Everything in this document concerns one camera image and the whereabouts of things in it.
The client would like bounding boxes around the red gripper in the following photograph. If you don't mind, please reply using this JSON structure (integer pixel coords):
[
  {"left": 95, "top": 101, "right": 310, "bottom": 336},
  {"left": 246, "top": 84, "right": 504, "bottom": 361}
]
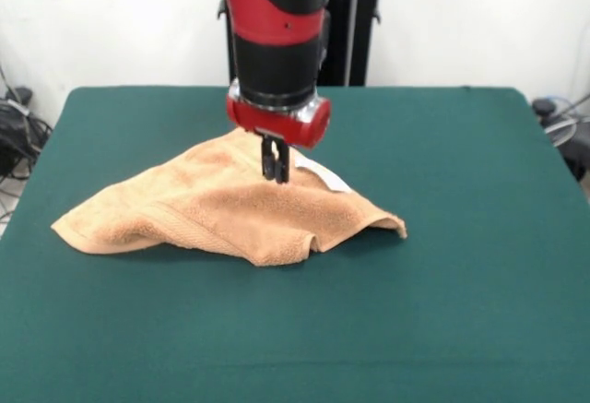
[{"left": 225, "top": 95, "right": 333, "bottom": 185}]

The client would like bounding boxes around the tan terry towel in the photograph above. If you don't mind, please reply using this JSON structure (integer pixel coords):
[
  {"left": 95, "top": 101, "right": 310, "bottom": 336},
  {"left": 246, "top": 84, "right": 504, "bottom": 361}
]
[{"left": 50, "top": 128, "right": 408, "bottom": 268}]

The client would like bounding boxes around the dark green table cloth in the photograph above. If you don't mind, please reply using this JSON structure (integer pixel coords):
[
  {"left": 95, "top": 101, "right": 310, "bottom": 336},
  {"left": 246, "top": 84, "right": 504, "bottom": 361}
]
[{"left": 0, "top": 86, "right": 590, "bottom": 403}]

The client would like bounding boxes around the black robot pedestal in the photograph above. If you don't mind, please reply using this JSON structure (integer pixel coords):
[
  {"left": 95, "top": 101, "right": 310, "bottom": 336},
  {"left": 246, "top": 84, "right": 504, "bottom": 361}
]
[{"left": 216, "top": 0, "right": 402, "bottom": 88}]

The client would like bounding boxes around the black cable bundle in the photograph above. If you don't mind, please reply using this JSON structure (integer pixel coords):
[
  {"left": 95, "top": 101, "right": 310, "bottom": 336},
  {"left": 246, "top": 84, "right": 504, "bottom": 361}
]
[{"left": 0, "top": 87, "right": 54, "bottom": 183}]

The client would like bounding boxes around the black equipment with hoses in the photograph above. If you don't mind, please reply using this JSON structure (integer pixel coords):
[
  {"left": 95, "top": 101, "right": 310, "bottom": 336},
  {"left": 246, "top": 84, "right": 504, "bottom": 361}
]
[{"left": 531, "top": 95, "right": 590, "bottom": 183}]

